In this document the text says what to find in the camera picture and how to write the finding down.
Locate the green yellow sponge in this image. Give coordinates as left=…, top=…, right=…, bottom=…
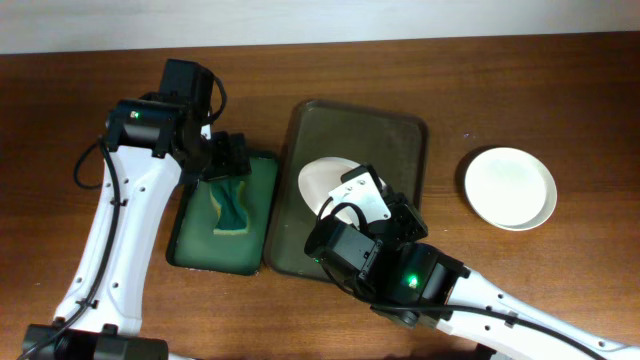
left=210, top=179, right=250, bottom=236

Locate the pink plate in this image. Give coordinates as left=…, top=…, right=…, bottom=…
left=298, top=157, right=391, bottom=224

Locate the pale green large plate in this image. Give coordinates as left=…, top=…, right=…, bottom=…
left=463, top=147, right=558, bottom=232

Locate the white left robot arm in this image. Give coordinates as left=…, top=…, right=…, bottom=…
left=20, top=59, right=251, bottom=359

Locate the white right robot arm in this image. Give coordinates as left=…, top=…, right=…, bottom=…
left=298, top=158, right=639, bottom=359

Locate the dark brown serving tray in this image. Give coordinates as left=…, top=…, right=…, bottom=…
left=264, top=100, right=429, bottom=282

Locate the black tray of green water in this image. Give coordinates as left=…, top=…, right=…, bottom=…
left=166, top=151, right=279, bottom=275

